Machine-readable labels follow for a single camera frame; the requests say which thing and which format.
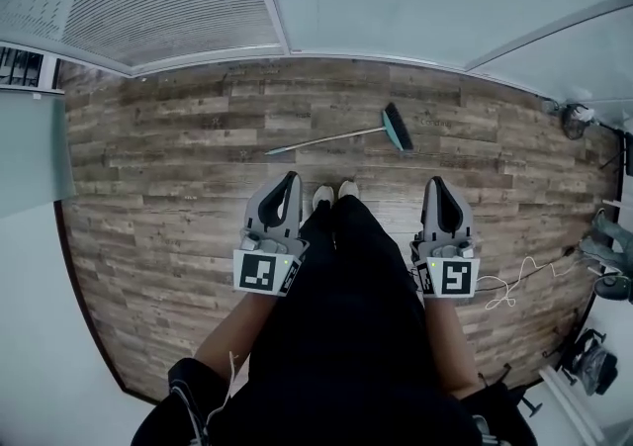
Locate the person's white shoe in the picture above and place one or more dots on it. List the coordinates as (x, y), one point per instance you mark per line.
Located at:
(322, 196)
(348, 189)

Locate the person's left forearm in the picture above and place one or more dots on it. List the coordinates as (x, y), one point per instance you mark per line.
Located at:
(232, 335)

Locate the grey-green office chair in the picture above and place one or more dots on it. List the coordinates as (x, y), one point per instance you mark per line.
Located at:
(613, 256)

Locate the teal broom with black bristles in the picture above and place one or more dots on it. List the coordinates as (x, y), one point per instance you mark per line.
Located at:
(394, 126)

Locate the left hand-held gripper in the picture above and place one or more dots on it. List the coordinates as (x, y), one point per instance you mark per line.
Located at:
(257, 274)

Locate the person's left white shoe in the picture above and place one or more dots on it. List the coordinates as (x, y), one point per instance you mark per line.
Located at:
(322, 196)

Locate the black round fan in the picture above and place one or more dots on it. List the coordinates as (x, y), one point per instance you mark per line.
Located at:
(575, 121)

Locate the person's right white shoe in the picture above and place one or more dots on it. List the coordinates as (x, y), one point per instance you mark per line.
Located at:
(348, 189)

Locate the person's black clothing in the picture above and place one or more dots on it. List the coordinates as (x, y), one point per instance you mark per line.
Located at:
(341, 335)

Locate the black bag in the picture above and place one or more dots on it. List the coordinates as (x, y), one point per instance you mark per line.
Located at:
(593, 362)

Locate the wooden floor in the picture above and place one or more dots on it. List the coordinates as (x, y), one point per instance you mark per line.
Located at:
(188, 216)

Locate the black tripod leg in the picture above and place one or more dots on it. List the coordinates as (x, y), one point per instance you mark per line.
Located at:
(614, 152)

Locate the person's right forearm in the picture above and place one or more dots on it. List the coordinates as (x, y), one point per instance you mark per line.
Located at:
(447, 345)

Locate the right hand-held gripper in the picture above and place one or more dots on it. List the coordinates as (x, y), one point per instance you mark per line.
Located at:
(455, 276)

